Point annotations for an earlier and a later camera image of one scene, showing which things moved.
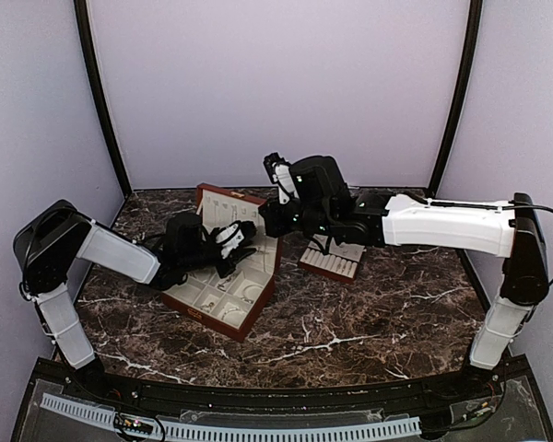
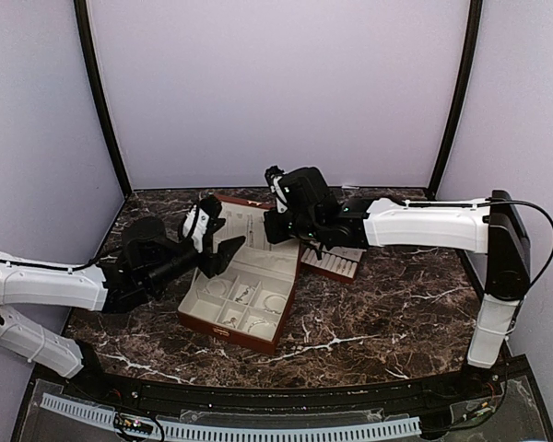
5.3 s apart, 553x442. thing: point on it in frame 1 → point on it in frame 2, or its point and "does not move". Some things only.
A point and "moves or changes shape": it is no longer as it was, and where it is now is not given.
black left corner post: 94,76 does not move
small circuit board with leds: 134,424 does not move
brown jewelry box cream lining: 238,305 moves or changes shape
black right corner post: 471,56 does not move
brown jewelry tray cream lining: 342,261 does not move
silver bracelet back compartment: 243,293 → 274,303
